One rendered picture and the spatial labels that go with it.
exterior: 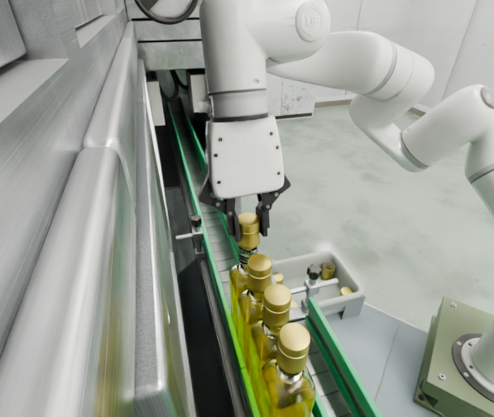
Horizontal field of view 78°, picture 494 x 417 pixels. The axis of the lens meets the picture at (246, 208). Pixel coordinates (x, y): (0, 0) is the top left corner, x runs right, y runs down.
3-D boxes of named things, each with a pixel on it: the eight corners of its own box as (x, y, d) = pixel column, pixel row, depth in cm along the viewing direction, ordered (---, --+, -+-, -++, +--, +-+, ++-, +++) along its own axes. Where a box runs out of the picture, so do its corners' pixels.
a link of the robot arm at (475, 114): (467, 189, 61) (429, 131, 66) (551, 147, 51) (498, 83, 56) (435, 194, 53) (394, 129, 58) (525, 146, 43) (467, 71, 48)
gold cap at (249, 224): (233, 237, 48) (233, 213, 46) (255, 232, 49) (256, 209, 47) (240, 251, 46) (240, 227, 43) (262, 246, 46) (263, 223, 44)
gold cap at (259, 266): (243, 277, 46) (243, 255, 43) (266, 272, 46) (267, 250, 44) (251, 295, 43) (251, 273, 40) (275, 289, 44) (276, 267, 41)
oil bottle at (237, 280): (231, 333, 64) (227, 259, 52) (256, 326, 66) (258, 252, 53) (238, 358, 60) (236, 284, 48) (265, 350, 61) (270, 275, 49)
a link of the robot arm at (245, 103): (201, 94, 34) (204, 120, 35) (275, 88, 37) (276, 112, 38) (193, 95, 41) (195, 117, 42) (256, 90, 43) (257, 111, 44)
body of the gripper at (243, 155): (203, 112, 35) (215, 204, 39) (286, 104, 38) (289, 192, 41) (195, 110, 42) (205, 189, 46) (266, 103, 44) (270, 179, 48)
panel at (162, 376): (152, 170, 103) (131, 58, 84) (161, 168, 104) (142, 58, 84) (185, 554, 32) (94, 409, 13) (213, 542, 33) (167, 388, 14)
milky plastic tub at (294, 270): (261, 284, 91) (262, 263, 87) (329, 269, 97) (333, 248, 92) (284, 335, 78) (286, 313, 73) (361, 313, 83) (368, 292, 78)
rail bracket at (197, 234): (179, 256, 84) (172, 216, 76) (203, 251, 86) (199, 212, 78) (180, 266, 81) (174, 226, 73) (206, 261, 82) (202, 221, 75)
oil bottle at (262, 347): (248, 389, 55) (248, 315, 43) (277, 380, 57) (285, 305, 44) (258, 424, 51) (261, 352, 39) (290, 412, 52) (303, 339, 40)
